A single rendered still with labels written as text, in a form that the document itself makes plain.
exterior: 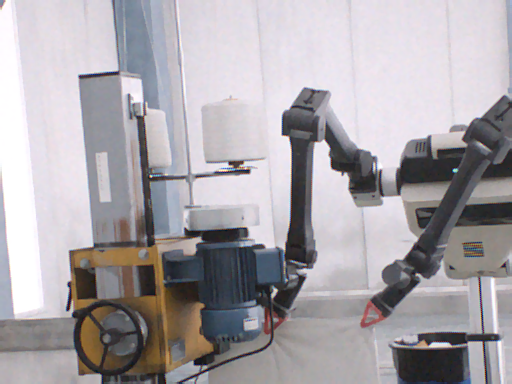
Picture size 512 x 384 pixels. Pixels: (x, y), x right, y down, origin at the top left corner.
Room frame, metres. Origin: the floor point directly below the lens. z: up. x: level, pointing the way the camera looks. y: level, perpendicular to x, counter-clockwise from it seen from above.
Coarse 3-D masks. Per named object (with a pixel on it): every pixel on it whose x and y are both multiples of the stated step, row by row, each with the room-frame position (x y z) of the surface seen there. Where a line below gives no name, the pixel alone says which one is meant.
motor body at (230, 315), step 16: (240, 240) 2.57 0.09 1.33; (208, 256) 2.53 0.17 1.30; (224, 256) 2.52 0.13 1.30; (240, 256) 2.54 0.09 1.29; (208, 272) 2.54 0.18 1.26; (224, 272) 2.53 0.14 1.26; (240, 272) 2.54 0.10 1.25; (208, 288) 2.55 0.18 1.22; (224, 288) 2.53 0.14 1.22; (240, 288) 2.53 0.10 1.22; (208, 304) 2.55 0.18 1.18; (224, 304) 2.53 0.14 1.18; (240, 304) 2.54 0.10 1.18; (256, 304) 2.60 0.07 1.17; (208, 320) 2.54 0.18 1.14; (224, 320) 2.52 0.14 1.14; (240, 320) 2.52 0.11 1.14; (256, 320) 2.55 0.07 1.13; (208, 336) 2.55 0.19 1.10; (224, 336) 2.52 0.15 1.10; (240, 336) 2.53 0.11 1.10; (256, 336) 2.56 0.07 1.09
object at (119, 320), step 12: (120, 312) 2.49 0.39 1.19; (108, 324) 2.50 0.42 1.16; (120, 324) 2.49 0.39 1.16; (132, 324) 2.48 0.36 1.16; (144, 324) 2.51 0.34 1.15; (132, 336) 2.48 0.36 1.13; (144, 336) 2.51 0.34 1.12; (108, 348) 2.49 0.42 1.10; (120, 348) 2.49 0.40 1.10; (132, 348) 2.48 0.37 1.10
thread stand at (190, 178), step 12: (180, 48) 2.77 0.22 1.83; (180, 60) 2.76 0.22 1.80; (180, 72) 2.77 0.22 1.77; (228, 168) 2.69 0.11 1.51; (240, 168) 2.68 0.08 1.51; (252, 168) 2.69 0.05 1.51; (156, 180) 2.80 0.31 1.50; (168, 180) 2.79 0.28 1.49; (192, 180) 2.76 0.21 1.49; (192, 192) 2.77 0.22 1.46; (192, 204) 2.76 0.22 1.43
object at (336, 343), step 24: (264, 336) 2.91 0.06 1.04; (288, 336) 2.89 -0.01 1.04; (312, 336) 2.86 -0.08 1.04; (336, 336) 2.84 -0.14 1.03; (360, 336) 2.82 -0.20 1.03; (216, 360) 2.95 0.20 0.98; (240, 360) 2.93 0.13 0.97; (264, 360) 2.91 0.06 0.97; (288, 360) 2.89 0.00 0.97; (312, 360) 2.87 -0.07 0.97; (336, 360) 2.84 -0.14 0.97; (360, 360) 2.82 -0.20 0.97
